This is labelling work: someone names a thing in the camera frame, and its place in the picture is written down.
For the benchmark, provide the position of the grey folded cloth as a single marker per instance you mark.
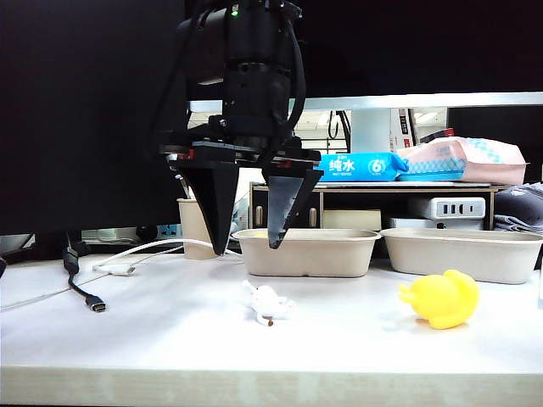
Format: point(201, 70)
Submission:
point(522, 207)

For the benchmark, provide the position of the small white plush doll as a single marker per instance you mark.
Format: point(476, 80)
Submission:
point(267, 303)

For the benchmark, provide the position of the brown paper cup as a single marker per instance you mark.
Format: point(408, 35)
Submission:
point(191, 231)

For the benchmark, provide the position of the flat white box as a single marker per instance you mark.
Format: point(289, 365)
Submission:
point(424, 224)

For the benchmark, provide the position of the wooden desk shelf organiser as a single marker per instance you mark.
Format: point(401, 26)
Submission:
point(360, 191)

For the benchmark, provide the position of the white USB power strip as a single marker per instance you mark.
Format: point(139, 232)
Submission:
point(458, 207)

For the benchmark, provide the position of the white red background sign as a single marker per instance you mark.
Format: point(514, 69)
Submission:
point(403, 127)

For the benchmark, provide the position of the beige box under shelf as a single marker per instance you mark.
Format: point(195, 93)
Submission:
point(352, 219)

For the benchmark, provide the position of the blue white power socket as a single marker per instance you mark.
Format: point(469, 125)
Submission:
point(170, 231)

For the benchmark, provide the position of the beige paper pulp box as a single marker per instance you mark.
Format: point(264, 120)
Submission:
point(462, 258)
point(322, 254)

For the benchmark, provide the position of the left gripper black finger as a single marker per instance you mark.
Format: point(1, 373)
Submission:
point(2, 267)

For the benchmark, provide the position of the large black monitor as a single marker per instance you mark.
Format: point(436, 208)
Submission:
point(76, 114)

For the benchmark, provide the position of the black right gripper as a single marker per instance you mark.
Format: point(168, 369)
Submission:
point(250, 140)

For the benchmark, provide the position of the black round object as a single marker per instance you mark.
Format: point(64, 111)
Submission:
point(146, 232)

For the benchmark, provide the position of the black monitor with silver edge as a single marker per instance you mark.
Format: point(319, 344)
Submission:
point(424, 46)

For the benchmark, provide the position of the pink tissue pack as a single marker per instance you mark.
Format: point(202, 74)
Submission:
point(488, 163)

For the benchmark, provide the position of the yellow rubber duck head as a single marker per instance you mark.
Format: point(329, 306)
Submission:
point(260, 233)

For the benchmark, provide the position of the dark background screen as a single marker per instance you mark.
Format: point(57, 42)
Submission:
point(496, 127)

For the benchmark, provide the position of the black monitor stand base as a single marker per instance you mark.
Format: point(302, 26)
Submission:
point(51, 246)

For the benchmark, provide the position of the yellow rubber duck wide body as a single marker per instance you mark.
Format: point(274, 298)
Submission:
point(445, 301)

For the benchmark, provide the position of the blue wet wipes pack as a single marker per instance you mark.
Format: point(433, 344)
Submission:
point(360, 166)

